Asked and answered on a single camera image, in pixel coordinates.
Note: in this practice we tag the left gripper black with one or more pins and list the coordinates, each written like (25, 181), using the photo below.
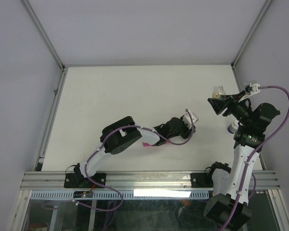
(188, 131)

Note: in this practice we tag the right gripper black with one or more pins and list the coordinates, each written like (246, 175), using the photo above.
(219, 105)

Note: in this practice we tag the clear bottle yellow capsules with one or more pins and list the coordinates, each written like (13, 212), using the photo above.
(218, 92)

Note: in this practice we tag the pink weekly pill organizer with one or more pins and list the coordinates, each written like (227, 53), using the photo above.
(160, 143)

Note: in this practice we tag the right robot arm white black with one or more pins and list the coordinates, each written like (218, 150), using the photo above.
(229, 205)

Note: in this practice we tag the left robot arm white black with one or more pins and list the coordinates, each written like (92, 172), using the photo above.
(122, 134)

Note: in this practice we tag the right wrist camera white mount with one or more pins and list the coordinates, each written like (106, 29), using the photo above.
(250, 89)

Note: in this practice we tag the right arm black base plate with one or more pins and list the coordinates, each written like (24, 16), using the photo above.
(200, 180)

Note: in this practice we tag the right aluminium frame post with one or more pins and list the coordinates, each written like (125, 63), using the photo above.
(261, 14)

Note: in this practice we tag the aluminium frame post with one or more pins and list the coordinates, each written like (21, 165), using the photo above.
(261, 14)
(41, 31)

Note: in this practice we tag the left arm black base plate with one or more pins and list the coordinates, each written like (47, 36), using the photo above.
(77, 180)

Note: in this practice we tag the grey slotted cable duct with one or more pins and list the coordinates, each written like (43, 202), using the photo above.
(126, 195)

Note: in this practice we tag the left aluminium frame post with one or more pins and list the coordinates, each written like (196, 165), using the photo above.
(41, 31)

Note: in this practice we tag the aluminium mounting rail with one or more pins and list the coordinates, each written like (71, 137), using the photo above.
(120, 180)

